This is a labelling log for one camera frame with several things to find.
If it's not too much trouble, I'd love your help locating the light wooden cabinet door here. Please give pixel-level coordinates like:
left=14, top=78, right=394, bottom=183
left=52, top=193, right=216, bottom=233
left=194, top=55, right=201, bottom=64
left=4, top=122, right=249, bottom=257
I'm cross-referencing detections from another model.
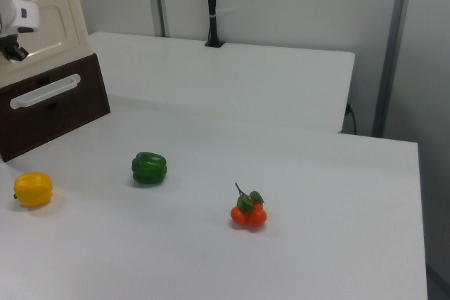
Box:
left=6, top=0, right=87, bottom=66

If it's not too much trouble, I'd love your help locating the dark brown wooden drawer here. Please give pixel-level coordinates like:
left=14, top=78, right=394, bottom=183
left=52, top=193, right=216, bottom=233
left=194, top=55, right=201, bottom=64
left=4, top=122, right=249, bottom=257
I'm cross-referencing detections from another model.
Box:
left=0, top=54, right=112, bottom=163

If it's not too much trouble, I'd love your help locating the white drawer handle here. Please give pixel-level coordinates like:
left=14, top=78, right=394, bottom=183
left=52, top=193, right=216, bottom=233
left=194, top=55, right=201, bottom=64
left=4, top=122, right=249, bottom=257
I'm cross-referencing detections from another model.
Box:
left=9, top=73, right=82, bottom=110

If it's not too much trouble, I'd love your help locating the black pole with clamp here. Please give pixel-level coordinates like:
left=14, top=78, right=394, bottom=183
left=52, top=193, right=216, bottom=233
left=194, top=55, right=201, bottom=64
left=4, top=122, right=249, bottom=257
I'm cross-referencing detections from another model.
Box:
left=204, top=0, right=226, bottom=49

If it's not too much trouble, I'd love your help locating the orange fruit cluster with leaves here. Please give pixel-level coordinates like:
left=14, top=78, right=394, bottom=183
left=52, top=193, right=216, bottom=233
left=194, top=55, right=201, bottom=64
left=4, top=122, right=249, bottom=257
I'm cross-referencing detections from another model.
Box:
left=230, top=183, right=268, bottom=230

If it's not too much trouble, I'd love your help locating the black power cable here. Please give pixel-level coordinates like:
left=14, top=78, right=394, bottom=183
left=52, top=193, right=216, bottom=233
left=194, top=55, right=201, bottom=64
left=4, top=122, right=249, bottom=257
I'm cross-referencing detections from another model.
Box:
left=345, top=103, right=358, bottom=136

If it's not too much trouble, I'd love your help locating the yellow bell pepper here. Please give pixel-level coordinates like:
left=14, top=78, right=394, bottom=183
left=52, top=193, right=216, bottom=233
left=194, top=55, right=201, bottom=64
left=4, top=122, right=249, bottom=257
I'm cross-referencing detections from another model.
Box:
left=13, top=171, right=53, bottom=208

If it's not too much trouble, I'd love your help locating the wide grey metal partition post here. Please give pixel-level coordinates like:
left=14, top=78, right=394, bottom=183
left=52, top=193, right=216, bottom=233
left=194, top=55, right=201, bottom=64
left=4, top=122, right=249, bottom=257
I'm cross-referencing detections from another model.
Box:
left=371, top=0, right=413, bottom=138

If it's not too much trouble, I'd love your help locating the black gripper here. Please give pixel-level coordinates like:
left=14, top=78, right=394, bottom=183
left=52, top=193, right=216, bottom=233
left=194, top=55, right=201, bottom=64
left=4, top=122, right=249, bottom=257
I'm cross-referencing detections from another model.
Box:
left=0, top=32, right=29, bottom=63

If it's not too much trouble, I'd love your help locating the green bell pepper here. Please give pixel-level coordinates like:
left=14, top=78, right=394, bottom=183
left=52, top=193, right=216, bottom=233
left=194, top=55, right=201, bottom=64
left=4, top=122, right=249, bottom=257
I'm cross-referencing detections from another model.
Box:
left=131, top=151, right=168, bottom=186

